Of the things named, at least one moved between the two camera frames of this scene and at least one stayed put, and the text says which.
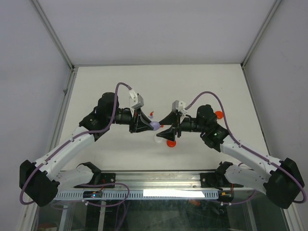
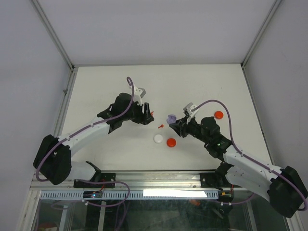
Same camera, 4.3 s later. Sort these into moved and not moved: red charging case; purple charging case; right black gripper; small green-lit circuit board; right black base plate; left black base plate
Moved: purple charging case; right black gripper
Not moved: small green-lit circuit board; right black base plate; left black base plate; red charging case
